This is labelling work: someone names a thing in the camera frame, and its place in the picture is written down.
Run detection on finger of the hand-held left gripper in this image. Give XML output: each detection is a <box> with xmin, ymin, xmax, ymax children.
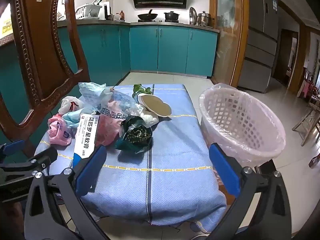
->
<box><xmin>0</xmin><ymin>139</ymin><xmax>26</xmax><ymax>167</ymax></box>
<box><xmin>0</xmin><ymin>146</ymin><xmax>58</xmax><ymax>178</ymax></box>

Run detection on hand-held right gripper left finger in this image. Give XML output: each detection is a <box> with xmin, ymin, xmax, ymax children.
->
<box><xmin>24</xmin><ymin>144</ymin><xmax>108</xmax><ymax>240</ymax></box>

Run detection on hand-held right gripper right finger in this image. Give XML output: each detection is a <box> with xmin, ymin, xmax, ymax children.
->
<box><xmin>208</xmin><ymin>143</ymin><xmax>294</xmax><ymax>240</ymax></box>

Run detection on white plastic lattice basket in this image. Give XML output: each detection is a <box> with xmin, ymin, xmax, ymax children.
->
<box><xmin>199</xmin><ymin>82</ymin><xmax>287</xmax><ymax>168</ymax></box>

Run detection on pink plastic bag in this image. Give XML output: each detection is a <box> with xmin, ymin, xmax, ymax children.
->
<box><xmin>47</xmin><ymin>114</ymin><xmax>75</xmax><ymax>147</ymax></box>

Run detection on white medicine box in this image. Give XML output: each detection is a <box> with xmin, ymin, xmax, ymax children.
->
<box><xmin>72</xmin><ymin>113</ymin><xmax>100</xmax><ymax>169</ymax></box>

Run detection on blue face mask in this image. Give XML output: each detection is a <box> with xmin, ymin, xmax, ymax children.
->
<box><xmin>62</xmin><ymin>107</ymin><xmax>97</xmax><ymax>130</ymax></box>

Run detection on dark green foil wrapper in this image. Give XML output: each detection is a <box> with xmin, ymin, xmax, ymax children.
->
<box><xmin>114</xmin><ymin>115</ymin><xmax>153</xmax><ymax>154</ymax></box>

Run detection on white plastic bag red inside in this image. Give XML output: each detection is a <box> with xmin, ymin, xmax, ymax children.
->
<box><xmin>58</xmin><ymin>95</ymin><xmax>85</xmax><ymax>114</ymax></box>

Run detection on white tissue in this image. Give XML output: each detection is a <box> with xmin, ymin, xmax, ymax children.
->
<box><xmin>139</xmin><ymin>107</ymin><xmax>160</xmax><ymax>128</ymax></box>

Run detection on pale blue checked packet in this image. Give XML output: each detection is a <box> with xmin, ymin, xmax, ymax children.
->
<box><xmin>78</xmin><ymin>82</ymin><xmax>113</xmax><ymax>110</ymax></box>

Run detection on green leafy sprig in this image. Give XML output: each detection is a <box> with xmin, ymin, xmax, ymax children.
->
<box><xmin>132</xmin><ymin>84</ymin><xmax>153</xmax><ymax>98</ymax></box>

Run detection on blue checked tablecloth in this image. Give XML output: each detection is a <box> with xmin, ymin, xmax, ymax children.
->
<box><xmin>34</xmin><ymin>84</ymin><xmax>228</xmax><ymax>233</ymax></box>

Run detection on wooden folding chair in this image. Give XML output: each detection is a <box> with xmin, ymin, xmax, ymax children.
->
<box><xmin>292</xmin><ymin>102</ymin><xmax>320</xmax><ymax>145</ymax></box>

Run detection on carved wooden chair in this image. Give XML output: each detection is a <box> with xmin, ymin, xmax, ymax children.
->
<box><xmin>0</xmin><ymin>0</ymin><xmax>92</xmax><ymax>160</ymax></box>

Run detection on pink cloth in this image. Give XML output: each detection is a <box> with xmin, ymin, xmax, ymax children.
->
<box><xmin>299</xmin><ymin>81</ymin><xmax>312</xmax><ymax>98</ymax></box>

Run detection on dark wooden door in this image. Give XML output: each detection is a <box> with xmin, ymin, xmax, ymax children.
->
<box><xmin>272</xmin><ymin>29</ymin><xmax>299</xmax><ymax>80</ymax></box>

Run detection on teal kitchen cabinets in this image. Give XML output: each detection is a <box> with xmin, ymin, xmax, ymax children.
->
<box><xmin>0</xmin><ymin>21</ymin><xmax>220</xmax><ymax>140</ymax></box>

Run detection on grey refrigerator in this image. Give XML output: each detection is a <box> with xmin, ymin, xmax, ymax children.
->
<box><xmin>237</xmin><ymin>0</ymin><xmax>280</xmax><ymax>93</ymax></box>

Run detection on wood framed glass door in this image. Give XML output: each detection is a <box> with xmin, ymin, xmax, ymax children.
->
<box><xmin>210</xmin><ymin>0</ymin><xmax>248</xmax><ymax>88</ymax></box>

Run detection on white dish rack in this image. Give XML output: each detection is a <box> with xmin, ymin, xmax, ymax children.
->
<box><xmin>75</xmin><ymin>3</ymin><xmax>103</xmax><ymax>20</ymax></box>

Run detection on steel stockpot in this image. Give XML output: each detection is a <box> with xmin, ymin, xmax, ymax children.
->
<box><xmin>197</xmin><ymin>11</ymin><xmax>215</xmax><ymax>27</ymax></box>

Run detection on white and black kitchen appliance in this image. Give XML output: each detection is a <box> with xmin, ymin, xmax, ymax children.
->
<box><xmin>103</xmin><ymin>1</ymin><xmax>113</xmax><ymax>20</ymax></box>

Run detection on steel pot lid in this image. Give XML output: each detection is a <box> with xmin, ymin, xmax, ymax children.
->
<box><xmin>189</xmin><ymin>7</ymin><xmax>198</xmax><ymax>25</ymax></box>

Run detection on gas stove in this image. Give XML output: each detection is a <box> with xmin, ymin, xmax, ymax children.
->
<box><xmin>137</xmin><ymin>19</ymin><xmax>179</xmax><ymax>23</ymax></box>

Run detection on black wok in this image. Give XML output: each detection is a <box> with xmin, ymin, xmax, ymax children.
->
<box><xmin>137</xmin><ymin>9</ymin><xmax>158</xmax><ymax>21</ymax></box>

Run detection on black lidded pot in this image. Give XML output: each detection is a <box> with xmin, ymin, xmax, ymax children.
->
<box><xmin>164</xmin><ymin>11</ymin><xmax>180</xmax><ymax>22</ymax></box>

